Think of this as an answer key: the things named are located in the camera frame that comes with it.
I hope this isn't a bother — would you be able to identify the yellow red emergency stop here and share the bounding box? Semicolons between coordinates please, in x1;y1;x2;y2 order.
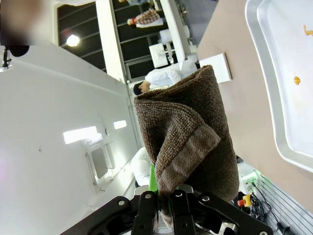
237;194;253;208

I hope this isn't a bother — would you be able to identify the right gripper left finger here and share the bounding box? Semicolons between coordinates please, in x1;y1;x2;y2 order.
60;163;160;235

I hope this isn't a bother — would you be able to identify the brown towel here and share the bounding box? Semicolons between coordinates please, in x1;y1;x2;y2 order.
133;65;240;228

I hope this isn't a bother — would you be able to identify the silver metal tray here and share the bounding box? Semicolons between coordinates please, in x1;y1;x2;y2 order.
245;0;313;173

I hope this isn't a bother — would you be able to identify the round ceiling lamp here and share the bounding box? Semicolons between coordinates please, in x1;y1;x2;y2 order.
65;34;80;47

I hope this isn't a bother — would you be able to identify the person in beige jacket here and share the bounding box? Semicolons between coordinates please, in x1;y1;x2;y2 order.
0;0;51;46

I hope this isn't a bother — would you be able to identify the bystander in checked top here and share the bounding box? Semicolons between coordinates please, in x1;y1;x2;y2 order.
127;9;164;29

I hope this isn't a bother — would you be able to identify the black tripod clamp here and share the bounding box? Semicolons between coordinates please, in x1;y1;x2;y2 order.
0;48;13;73

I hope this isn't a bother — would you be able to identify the white folding stand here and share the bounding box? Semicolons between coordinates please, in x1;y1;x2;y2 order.
199;52;233;84

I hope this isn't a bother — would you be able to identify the green lit control box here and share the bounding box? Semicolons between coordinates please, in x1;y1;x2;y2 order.
240;168;260;194

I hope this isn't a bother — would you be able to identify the bystander in white coat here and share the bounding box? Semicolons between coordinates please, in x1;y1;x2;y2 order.
133;60;199;96

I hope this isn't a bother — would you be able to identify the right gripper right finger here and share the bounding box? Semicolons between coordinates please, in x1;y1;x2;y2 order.
169;190;273;235

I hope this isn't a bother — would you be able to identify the black cable bundle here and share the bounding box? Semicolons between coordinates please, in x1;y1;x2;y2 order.
249;186;283;231

